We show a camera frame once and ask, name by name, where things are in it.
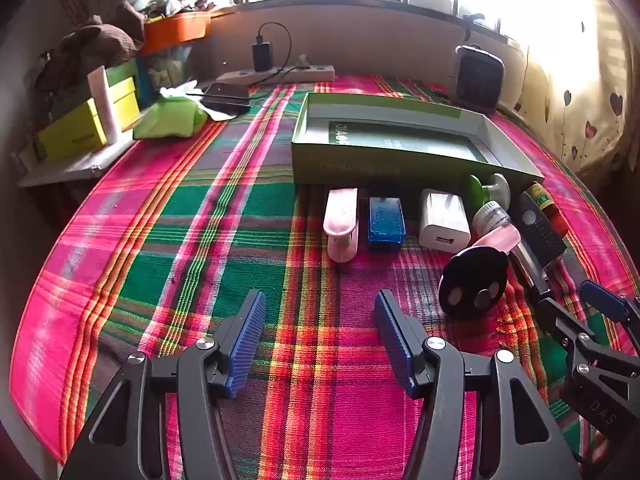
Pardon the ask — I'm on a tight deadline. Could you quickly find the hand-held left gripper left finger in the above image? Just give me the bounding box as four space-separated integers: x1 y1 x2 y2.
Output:
60 289 268 480

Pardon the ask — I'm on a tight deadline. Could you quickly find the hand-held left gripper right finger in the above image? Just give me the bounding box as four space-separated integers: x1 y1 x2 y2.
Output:
374 289 583 480

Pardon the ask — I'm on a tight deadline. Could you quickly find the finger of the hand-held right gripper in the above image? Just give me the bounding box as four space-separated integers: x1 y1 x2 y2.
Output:
579 280 640 356
537 297 640 391

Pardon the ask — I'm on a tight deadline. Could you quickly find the silver metal bar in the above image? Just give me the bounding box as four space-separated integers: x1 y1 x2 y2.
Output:
512 245 553 301

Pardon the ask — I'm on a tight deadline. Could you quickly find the black grey handheld device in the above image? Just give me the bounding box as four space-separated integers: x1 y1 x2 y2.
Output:
516 192 568 263

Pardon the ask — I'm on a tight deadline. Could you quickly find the blue plastic case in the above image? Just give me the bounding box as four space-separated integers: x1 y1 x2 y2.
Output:
367 195 407 252

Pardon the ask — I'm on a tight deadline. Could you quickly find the red cap bottle green label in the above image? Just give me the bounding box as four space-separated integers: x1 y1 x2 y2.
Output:
525 182 571 238

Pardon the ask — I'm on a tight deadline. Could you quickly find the white charger block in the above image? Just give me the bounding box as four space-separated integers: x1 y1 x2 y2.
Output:
418 188 472 253

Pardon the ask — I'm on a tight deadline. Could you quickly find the small clear bottle white cap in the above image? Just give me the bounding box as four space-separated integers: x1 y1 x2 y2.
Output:
472 201 512 236

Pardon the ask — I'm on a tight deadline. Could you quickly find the green cardboard box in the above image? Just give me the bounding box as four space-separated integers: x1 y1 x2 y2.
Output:
291 92 546 188

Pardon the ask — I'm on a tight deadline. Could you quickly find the pink green plaid blanket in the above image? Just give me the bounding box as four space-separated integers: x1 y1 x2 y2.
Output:
9 74 640 480

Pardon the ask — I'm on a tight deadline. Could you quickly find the green white knob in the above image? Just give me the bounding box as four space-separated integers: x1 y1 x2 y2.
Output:
462 172 512 211

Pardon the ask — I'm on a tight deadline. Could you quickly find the green cloth pouch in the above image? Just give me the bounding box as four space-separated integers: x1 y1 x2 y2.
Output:
132 96 211 140

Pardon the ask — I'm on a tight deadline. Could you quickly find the cream curtain with hearts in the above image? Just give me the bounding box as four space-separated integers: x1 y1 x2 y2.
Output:
500 0 640 176

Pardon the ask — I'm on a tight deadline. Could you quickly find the grey board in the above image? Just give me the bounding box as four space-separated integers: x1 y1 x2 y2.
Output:
17 137 138 188

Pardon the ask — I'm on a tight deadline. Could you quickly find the black smartphone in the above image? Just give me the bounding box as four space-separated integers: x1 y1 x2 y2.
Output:
199 81 252 121

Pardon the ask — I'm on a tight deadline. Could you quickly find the white paper sheet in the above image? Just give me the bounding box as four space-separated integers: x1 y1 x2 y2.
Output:
159 80 206 101

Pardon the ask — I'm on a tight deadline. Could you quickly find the white power strip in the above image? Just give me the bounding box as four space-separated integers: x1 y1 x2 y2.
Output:
216 64 336 86

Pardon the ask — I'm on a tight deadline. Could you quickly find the white tube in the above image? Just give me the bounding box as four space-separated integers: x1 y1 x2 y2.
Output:
87 66 122 144

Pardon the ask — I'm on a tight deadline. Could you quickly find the clear plastic bin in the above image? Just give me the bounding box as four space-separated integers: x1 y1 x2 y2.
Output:
137 42 198 108

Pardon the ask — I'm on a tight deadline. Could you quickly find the black charger adapter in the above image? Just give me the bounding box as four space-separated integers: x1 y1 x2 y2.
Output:
252 35 275 72

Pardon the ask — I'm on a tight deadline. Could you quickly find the orange plastic tray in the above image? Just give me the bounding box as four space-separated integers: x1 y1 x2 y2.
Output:
141 10 212 56

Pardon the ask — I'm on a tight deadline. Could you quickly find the brown cloth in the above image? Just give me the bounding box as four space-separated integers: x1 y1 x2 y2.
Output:
37 2 146 91

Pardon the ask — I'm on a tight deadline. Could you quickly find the black heater cable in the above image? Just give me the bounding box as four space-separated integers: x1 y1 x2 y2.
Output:
460 15 481 53

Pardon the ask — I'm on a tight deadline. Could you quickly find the black charging cable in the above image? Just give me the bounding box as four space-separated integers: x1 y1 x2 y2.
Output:
200 21 311 111

